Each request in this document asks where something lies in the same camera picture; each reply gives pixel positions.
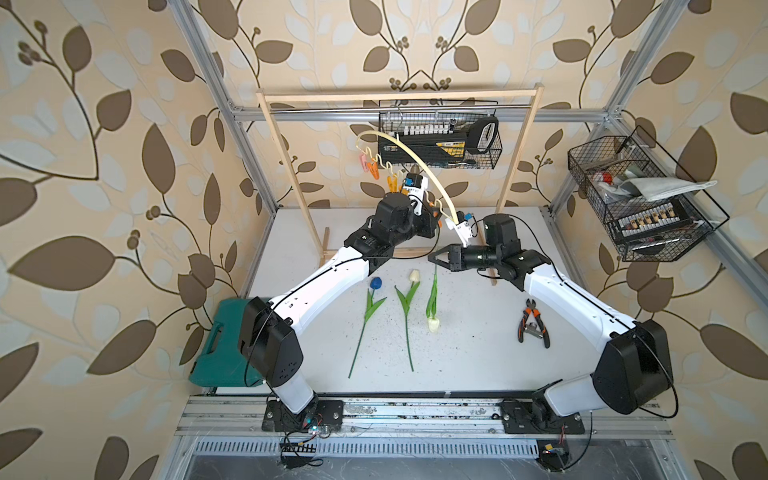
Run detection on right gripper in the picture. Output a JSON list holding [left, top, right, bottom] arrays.
[[429, 243, 501, 271]]

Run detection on white tulip flower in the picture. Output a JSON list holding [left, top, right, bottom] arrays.
[[395, 269, 421, 372], [425, 268, 440, 333]]

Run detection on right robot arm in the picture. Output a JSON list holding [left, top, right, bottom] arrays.
[[428, 213, 676, 417]]

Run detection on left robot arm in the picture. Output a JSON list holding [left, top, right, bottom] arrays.
[[237, 193, 441, 415]]

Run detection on blue tulip flower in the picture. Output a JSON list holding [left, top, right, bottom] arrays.
[[347, 276, 387, 379]]

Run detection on black yellow tool in basket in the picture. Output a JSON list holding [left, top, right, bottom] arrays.
[[383, 114, 503, 169]]

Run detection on orange black pliers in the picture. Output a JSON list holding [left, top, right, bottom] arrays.
[[517, 298, 551, 349]]

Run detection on white paper in side basket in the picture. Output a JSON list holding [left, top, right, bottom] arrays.
[[619, 177, 717, 202]]

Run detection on paint tube set box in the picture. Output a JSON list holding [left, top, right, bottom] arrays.
[[615, 200, 694, 240]]

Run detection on green plastic tool case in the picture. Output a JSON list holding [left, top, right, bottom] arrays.
[[189, 299, 263, 388]]

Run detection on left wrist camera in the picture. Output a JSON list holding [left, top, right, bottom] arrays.
[[401, 173, 429, 201]]

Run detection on back black wire basket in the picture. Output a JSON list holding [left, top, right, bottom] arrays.
[[378, 99, 503, 170]]

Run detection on wooden drying rack frame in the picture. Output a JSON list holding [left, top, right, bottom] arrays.
[[256, 82, 545, 266]]

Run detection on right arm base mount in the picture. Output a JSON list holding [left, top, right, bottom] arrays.
[[499, 399, 586, 435]]

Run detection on side black wire basket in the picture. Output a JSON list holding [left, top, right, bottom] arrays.
[[568, 126, 730, 262]]

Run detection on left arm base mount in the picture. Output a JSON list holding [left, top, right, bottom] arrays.
[[261, 398, 344, 435]]

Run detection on aluminium rail at front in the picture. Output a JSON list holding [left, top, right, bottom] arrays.
[[176, 396, 674, 440]]

